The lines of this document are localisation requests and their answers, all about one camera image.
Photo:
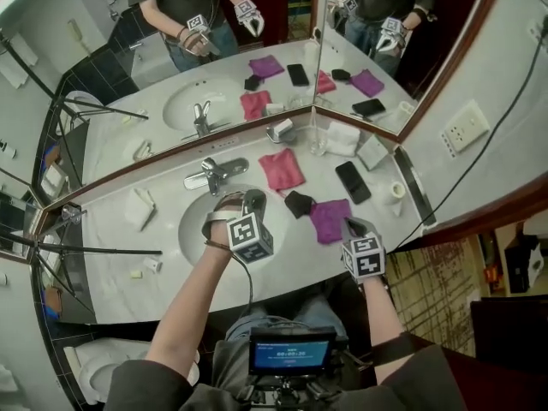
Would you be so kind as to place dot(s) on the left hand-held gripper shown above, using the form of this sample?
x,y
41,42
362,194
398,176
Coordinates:
x,y
250,238

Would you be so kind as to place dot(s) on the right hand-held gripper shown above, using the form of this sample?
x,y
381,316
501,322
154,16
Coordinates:
x,y
366,259

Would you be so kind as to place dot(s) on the silver soap dish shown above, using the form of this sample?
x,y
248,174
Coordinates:
x,y
289,138

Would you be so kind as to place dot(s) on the white soap bar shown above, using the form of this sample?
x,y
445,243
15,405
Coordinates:
x,y
284,127

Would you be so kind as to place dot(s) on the person's right forearm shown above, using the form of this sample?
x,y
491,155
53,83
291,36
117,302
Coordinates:
x,y
383,315

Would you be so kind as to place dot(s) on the person's left forearm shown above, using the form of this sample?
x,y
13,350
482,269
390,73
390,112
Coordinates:
x,y
188,306

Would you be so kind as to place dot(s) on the person's left hand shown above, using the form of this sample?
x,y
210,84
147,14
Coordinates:
x,y
229,204

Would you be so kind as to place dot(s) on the purple cloth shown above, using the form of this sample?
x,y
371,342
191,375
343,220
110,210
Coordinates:
x,y
329,221

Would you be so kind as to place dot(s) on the pink cloth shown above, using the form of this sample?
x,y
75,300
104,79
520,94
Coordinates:
x,y
282,169

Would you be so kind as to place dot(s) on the black cloth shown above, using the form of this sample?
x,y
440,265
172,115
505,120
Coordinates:
x,y
297,204

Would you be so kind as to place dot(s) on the black smartphone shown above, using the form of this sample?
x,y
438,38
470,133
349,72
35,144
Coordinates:
x,y
353,182

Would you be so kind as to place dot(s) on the chrome faucet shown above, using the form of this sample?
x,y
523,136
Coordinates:
x,y
214,171

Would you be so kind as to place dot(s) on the white toilet paper roll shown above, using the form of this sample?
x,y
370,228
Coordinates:
x,y
396,191

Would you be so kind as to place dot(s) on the white sink basin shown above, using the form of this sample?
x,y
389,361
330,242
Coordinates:
x,y
188,234

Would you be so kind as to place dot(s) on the long black ledge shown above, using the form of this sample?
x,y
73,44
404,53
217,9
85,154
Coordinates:
x,y
413,182

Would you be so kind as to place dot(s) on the white and green card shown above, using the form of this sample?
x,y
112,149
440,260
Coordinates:
x,y
372,152

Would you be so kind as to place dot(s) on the clear drinking glass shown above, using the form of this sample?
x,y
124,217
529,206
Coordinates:
x,y
319,148

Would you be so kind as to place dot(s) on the person's blue jeans legs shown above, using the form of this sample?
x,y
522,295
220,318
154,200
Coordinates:
x,y
317,311

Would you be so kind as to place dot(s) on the thick folded white towel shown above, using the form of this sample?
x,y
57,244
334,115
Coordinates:
x,y
342,137

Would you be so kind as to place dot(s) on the small folded white towel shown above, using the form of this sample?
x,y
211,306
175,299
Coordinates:
x,y
139,208

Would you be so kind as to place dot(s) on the small white box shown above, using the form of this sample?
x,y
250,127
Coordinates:
x,y
153,263

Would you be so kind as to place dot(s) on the chest mounted monitor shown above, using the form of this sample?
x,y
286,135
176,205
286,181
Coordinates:
x,y
291,353

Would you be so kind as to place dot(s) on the small pale yellow block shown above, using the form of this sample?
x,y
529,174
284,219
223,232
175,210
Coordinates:
x,y
136,274

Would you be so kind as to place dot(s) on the black tripod light stand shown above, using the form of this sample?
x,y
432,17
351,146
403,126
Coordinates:
x,y
107,249

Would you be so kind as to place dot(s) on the wide wood framed mirror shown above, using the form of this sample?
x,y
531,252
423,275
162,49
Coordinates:
x,y
128,79

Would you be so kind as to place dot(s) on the narrow wood framed mirror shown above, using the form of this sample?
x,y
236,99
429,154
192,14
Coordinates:
x,y
385,58

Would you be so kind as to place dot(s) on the person's dark grey shirt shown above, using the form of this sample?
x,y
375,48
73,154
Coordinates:
x,y
141,383

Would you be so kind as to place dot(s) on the cream wall power socket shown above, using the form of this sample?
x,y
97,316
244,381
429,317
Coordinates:
x,y
466,126

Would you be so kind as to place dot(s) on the black chest rig mount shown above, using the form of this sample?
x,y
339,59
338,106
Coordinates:
x,y
295,394

